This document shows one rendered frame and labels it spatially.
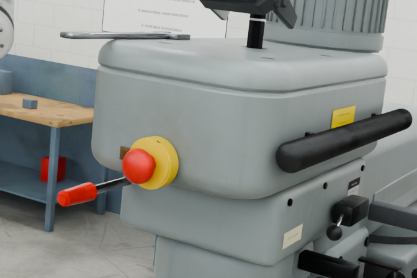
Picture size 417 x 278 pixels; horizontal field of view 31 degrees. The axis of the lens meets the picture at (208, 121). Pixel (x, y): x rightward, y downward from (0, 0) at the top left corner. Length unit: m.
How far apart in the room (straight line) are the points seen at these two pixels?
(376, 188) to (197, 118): 0.57
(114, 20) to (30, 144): 1.47
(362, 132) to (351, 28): 0.24
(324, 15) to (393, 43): 4.18
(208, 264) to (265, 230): 0.13
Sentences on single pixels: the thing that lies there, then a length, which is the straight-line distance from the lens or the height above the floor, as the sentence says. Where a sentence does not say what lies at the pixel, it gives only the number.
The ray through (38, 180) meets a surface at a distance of 6.59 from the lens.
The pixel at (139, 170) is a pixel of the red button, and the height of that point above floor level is 1.76.
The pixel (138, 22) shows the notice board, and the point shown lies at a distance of 6.28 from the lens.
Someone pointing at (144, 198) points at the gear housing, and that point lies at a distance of 1.02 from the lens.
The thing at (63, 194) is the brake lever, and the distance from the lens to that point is 0.92.
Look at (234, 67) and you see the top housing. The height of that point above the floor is 1.88.
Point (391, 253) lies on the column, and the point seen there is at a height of 1.52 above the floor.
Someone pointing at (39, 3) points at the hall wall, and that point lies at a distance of 6.95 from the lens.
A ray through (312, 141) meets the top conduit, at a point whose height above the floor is 1.80.
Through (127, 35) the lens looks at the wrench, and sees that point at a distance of 0.96.
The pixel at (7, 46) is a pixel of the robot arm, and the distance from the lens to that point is 0.88.
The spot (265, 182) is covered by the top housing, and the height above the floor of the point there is 1.76.
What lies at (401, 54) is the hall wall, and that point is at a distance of 5.34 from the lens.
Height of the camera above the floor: 1.96
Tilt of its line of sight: 10 degrees down
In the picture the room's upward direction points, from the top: 6 degrees clockwise
